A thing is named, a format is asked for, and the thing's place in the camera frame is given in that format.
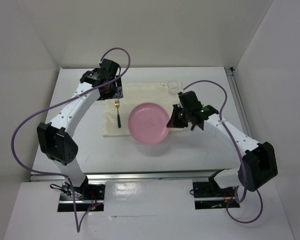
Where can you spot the pink round plate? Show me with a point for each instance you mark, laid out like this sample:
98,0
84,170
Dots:
147,123

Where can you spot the aluminium frame rail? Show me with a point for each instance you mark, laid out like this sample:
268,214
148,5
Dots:
242,112
154,175

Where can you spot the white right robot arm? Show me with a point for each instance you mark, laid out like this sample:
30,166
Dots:
236,177

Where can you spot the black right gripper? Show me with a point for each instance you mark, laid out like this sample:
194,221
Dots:
174,122

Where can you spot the clear plastic cup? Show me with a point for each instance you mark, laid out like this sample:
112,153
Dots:
173,87

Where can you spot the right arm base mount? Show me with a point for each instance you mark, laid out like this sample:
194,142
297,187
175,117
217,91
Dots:
206,196

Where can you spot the cream cloth placemat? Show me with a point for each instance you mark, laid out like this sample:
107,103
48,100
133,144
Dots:
135,94

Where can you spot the aluminium front frame rail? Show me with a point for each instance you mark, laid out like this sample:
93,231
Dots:
154,175

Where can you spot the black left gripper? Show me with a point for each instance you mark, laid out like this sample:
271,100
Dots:
117,92

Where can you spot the aluminium right frame rail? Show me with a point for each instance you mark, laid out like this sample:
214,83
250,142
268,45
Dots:
242,112

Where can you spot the gold fork green handle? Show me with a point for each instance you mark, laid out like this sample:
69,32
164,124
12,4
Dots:
117,105

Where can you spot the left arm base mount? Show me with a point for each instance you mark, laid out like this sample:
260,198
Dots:
92,199

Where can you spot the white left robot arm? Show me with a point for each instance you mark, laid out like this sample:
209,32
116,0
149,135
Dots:
56,136

